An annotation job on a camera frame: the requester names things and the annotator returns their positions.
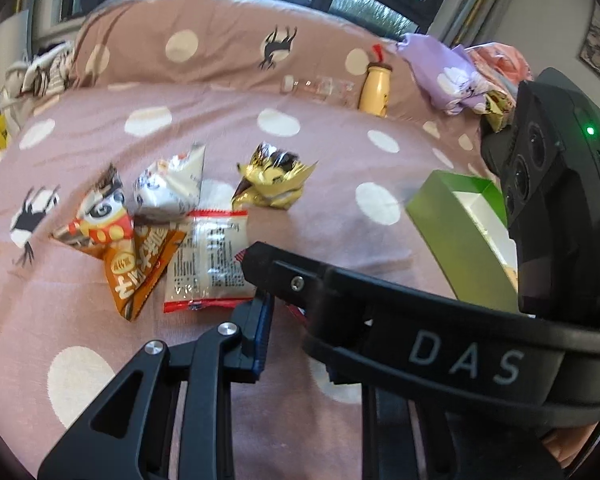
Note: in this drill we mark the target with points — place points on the gold black snack packet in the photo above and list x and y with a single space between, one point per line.
273 178

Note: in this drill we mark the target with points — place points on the white silver snack packet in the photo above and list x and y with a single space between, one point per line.
170 188

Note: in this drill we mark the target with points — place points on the green white cardboard box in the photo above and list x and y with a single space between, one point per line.
462 220

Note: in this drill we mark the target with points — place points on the yellow green snack bag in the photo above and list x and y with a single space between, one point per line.
500 109

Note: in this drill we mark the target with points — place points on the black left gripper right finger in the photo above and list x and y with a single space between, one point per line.
403 439

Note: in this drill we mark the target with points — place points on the clear red edged snack packet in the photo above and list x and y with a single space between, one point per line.
206 270

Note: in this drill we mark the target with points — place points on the striped crumpled cloth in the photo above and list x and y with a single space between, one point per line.
29 82

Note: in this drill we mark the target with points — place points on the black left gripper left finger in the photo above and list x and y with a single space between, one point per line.
169 397

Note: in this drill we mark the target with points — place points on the yellow bottle brown cap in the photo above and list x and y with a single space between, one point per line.
374 97

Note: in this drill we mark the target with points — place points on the pink polka dot bedsheet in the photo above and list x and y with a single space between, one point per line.
150 78

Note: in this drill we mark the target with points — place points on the panda print snack packet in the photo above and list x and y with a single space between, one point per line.
101 219

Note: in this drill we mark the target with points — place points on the clear glass jar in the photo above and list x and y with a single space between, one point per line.
327 90

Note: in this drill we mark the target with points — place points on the purple polka dot cloth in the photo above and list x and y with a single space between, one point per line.
448 76

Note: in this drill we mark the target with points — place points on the pink patterned cloth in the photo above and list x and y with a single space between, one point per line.
503 59

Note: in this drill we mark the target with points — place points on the orange triangular snack packet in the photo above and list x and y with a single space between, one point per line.
133 267

